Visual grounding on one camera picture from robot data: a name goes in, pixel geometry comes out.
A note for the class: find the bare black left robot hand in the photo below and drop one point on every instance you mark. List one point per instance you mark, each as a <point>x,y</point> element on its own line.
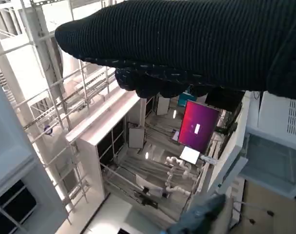
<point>199,214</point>

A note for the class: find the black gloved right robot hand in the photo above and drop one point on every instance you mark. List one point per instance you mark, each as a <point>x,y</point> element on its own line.
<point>187,41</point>

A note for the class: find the teal box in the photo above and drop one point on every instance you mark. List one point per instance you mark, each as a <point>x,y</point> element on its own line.
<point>184,100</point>

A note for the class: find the white lit tablet screen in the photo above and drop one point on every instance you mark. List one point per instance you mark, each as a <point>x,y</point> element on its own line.
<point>190,154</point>

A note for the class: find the black dark monitor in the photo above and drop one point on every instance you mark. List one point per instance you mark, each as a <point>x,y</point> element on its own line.
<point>223,100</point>

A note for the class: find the white rectangular panel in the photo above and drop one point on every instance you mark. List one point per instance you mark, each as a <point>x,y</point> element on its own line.
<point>162,106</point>
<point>136,137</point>

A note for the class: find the purple screen monitor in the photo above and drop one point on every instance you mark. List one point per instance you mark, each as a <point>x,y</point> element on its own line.
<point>199,126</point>

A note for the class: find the white mesh front cabinet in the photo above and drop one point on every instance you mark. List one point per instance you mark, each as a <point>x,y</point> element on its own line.
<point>272,114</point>

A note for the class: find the white partition unit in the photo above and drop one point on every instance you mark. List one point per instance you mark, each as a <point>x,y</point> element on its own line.
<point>89,156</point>

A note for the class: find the white metal scaffold frame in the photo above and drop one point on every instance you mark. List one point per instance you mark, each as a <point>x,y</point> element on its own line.
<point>37,36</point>

